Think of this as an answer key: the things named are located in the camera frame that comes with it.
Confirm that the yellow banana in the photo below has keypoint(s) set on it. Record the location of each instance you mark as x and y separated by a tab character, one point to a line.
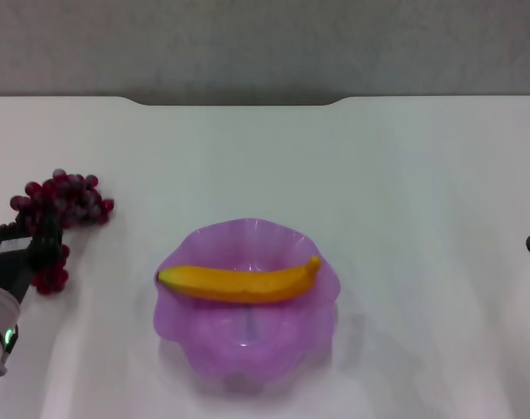
238	283

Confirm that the purple wavy plastic bowl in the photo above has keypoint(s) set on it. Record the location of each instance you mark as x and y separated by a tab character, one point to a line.
247	340

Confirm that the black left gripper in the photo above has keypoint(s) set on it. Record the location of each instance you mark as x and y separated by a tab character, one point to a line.
7	266

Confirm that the dark red grape bunch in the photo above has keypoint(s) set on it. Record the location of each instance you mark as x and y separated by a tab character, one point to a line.
77	201

